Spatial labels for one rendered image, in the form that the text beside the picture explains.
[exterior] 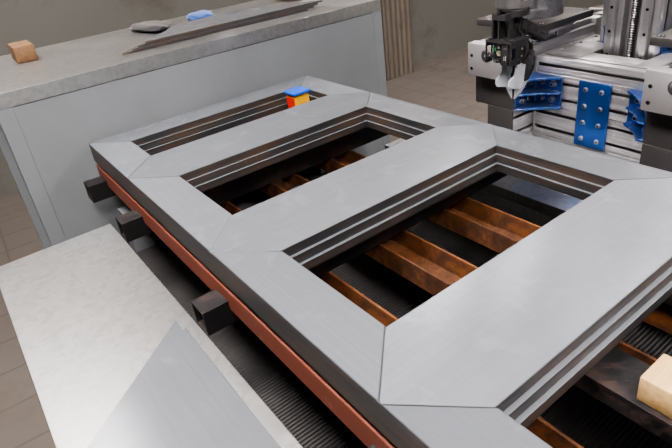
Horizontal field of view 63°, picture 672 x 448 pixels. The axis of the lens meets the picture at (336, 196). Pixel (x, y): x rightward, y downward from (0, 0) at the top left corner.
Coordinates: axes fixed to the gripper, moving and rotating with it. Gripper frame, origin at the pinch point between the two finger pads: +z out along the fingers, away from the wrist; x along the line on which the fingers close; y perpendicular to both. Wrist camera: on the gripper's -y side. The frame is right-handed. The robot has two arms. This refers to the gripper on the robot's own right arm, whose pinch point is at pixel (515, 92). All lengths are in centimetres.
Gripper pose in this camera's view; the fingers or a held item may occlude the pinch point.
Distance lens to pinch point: 142.2
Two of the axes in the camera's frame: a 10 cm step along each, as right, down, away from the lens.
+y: -7.9, 3.6, -4.9
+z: 1.1, 8.8, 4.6
